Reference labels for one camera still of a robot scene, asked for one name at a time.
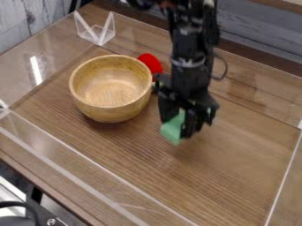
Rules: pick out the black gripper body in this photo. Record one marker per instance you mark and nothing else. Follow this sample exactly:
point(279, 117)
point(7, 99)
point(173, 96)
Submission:
point(186, 85)

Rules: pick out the green rectangular block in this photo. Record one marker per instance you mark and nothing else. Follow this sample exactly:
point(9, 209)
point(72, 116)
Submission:
point(171, 128)

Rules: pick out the clear acrylic corner bracket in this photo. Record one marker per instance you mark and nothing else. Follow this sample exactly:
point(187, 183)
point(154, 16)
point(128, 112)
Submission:
point(96, 34)

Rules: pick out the red plush strawberry toy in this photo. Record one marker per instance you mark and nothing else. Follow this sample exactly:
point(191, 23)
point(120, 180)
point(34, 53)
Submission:
point(152, 64)

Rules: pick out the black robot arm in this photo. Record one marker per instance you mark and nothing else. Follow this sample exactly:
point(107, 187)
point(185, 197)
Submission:
point(193, 29)

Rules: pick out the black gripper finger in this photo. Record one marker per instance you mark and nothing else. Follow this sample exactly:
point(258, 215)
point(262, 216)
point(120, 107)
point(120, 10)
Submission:
point(194, 120)
point(168, 109)

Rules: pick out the black metal table frame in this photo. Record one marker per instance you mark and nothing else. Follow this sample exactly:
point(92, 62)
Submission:
point(44, 217)

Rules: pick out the brown wooden bowl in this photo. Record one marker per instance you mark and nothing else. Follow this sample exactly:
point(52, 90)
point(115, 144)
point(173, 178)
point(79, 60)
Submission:
point(111, 88)

